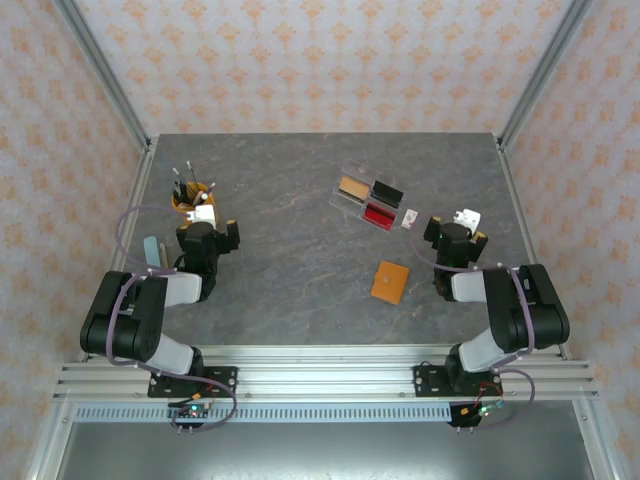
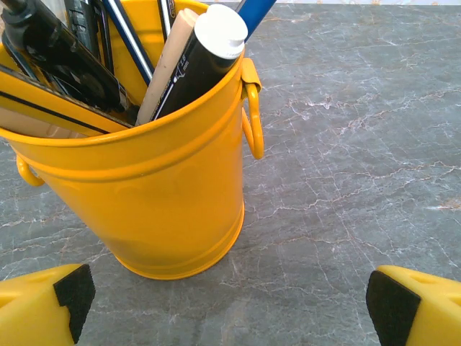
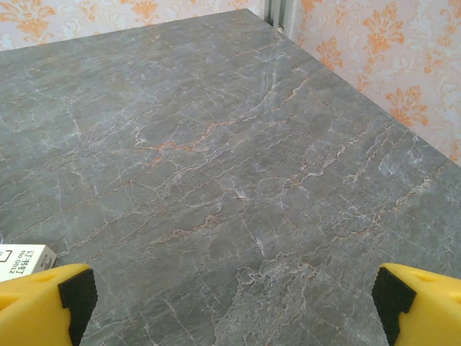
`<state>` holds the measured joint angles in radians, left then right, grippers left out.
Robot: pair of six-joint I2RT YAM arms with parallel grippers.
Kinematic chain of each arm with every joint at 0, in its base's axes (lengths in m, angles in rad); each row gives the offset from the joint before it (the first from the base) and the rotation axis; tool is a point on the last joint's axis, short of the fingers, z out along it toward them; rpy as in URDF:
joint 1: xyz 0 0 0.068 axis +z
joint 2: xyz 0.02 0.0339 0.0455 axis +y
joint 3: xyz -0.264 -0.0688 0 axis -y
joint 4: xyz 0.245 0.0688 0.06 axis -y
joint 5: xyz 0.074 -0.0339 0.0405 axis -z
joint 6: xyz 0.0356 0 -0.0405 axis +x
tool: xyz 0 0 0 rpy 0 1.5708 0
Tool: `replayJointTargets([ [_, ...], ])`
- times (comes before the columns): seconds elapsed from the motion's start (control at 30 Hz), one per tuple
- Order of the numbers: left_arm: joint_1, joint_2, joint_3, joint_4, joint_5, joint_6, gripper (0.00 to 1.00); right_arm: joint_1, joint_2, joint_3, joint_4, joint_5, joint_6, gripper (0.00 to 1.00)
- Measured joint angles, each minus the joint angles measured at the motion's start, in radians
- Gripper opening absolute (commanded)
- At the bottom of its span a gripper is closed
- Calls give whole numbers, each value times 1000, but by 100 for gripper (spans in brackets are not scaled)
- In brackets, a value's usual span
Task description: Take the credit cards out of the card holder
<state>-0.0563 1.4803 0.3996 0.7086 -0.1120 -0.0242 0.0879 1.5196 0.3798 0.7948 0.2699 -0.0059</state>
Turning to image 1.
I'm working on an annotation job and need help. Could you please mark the grey metal sheet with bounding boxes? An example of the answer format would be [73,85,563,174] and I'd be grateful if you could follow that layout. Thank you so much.
[29,419,616,480]

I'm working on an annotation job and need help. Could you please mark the small circuit board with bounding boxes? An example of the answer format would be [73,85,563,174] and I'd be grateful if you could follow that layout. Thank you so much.
[172,404,209,426]
[449,399,506,430]

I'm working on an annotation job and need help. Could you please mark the tan pad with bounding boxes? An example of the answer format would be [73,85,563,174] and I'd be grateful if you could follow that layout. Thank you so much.
[338,175,374,204]

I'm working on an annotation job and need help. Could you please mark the clear acrylic organizer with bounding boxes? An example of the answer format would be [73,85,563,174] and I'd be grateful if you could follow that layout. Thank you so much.
[328,158,412,232]

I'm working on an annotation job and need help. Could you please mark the aluminium corner post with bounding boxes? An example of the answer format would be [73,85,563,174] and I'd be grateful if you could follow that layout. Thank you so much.
[499,0,596,151]
[52,0,152,151]

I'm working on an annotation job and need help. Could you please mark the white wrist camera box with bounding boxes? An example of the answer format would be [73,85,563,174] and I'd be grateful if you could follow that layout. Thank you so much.
[185,202,220,226]
[452,207,482,230]

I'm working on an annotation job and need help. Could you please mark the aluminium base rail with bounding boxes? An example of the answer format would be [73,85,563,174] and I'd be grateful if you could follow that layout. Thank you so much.
[52,343,600,402]

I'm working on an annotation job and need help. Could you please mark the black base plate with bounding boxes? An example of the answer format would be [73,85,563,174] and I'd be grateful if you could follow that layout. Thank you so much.
[147,366,240,399]
[413,364,501,399]

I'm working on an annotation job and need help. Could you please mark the slotted grey cable duct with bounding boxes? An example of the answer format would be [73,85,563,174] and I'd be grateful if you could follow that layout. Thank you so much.
[74,405,454,424]

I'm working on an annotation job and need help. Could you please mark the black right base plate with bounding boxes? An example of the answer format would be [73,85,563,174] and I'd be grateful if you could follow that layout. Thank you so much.
[413,364,501,399]

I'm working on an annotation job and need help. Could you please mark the light blue block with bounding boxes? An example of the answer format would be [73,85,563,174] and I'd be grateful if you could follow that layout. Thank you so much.
[142,236,161,269]

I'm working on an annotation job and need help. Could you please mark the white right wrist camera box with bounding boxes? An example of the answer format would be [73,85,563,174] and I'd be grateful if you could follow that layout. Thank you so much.
[452,207,482,230]

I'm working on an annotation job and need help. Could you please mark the black pad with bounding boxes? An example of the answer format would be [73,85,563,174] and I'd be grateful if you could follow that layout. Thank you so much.
[370,179,405,209]

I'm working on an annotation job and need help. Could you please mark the yellow cup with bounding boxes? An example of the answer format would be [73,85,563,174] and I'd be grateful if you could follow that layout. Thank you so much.
[171,182,220,226]

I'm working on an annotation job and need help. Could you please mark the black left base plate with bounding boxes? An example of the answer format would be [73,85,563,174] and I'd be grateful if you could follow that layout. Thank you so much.
[147,366,240,399]

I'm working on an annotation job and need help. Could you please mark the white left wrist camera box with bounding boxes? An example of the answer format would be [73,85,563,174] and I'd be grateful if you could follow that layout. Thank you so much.
[185,202,220,226]

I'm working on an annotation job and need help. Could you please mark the red pad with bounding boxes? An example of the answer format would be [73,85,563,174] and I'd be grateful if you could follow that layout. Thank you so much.
[363,202,400,230]

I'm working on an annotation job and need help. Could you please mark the orange leather card holder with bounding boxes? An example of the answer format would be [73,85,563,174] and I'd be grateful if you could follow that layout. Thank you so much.
[370,260,410,305]

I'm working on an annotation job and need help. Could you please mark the aluminium side rail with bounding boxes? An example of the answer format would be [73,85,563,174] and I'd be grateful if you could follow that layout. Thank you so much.
[494,134,571,362]
[79,137,160,362]

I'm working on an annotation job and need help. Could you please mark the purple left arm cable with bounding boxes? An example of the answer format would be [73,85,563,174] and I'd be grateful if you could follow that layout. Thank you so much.
[106,203,239,435]

